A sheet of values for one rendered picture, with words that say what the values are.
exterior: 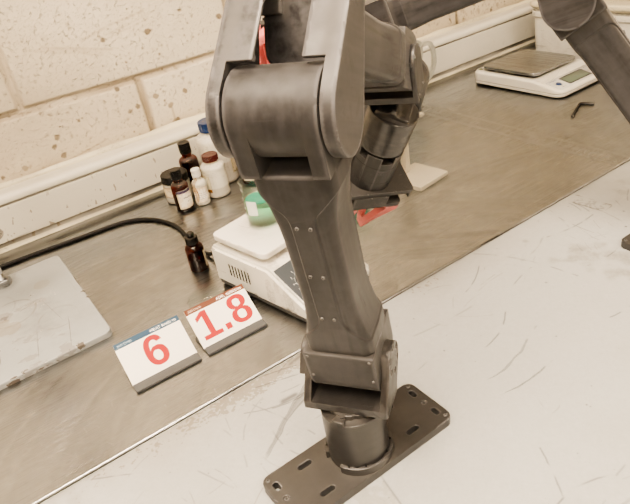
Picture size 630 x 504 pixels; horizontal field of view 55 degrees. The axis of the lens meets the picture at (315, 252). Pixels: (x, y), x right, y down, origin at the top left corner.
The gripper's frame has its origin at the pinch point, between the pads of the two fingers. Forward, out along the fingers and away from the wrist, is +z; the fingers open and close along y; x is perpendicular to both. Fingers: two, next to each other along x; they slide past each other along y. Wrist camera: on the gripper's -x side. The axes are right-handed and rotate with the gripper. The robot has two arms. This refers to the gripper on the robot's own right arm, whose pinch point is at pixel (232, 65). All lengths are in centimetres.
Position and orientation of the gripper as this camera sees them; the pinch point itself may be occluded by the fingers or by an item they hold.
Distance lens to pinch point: 82.8
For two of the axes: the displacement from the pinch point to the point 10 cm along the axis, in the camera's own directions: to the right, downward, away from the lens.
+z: -6.8, 4.8, -5.5
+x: 1.7, 8.4, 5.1
